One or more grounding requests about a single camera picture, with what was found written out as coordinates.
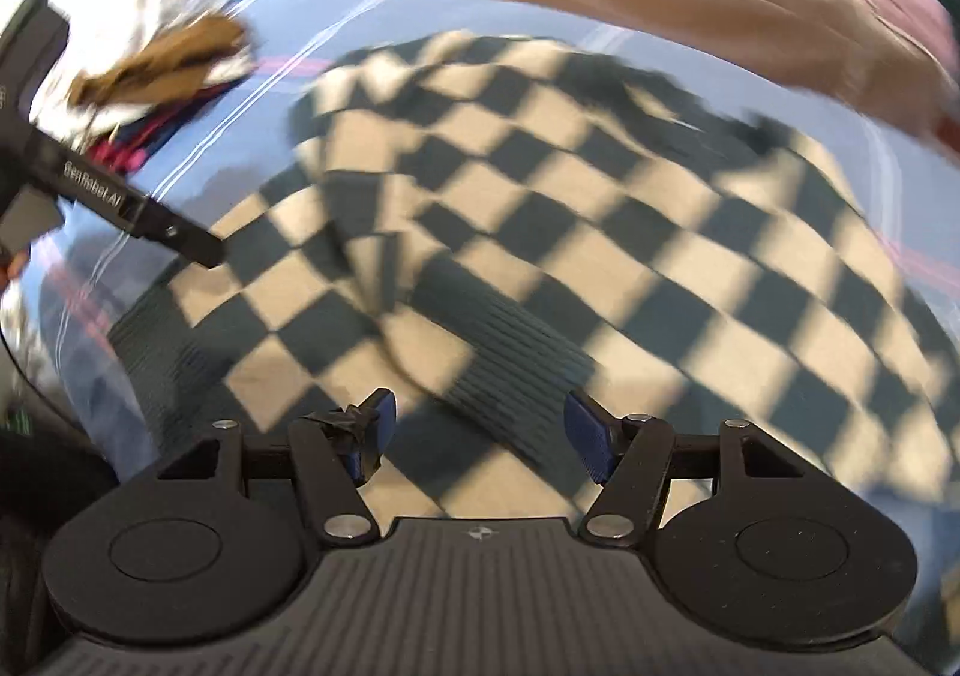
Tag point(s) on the brown cloth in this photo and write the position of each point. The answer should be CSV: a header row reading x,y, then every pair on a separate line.
x,y
172,57

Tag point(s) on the pink pillow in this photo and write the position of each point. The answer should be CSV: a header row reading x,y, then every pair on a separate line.
x,y
904,1

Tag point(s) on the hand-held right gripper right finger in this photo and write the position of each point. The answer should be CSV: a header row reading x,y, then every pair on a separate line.
x,y
589,437

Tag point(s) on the blue striped bed sheet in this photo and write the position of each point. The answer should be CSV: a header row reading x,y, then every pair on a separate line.
x,y
255,136

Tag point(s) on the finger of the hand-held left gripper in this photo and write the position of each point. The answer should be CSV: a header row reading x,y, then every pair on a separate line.
x,y
180,237

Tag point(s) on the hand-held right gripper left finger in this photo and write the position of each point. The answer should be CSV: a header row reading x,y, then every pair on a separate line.
x,y
381,421

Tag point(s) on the checkered blanket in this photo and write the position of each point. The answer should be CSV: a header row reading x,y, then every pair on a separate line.
x,y
570,218

